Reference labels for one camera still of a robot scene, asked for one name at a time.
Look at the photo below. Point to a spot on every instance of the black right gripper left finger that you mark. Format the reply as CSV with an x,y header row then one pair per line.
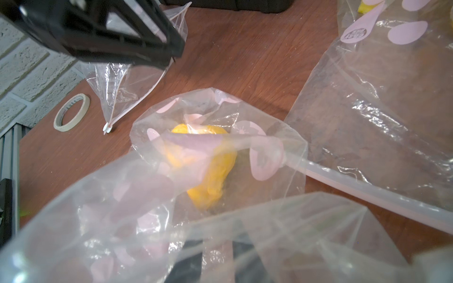
x,y
186,270

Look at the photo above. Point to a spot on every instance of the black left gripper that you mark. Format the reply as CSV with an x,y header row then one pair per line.
x,y
69,27

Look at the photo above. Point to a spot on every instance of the clear zip bag bottom layer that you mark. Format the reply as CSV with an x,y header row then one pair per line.
x,y
378,119

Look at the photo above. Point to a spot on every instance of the black plastic toolbox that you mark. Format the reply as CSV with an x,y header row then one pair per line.
x,y
263,6

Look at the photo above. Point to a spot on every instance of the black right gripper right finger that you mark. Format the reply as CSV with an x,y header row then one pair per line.
x,y
250,268

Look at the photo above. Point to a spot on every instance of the clear zip bag with pears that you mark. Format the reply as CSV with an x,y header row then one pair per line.
x,y
400,22

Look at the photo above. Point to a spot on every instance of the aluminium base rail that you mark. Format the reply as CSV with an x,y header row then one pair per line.
x,y
10,181

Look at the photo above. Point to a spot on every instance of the dotted zip bag with pears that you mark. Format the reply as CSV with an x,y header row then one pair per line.
x,y
120,87

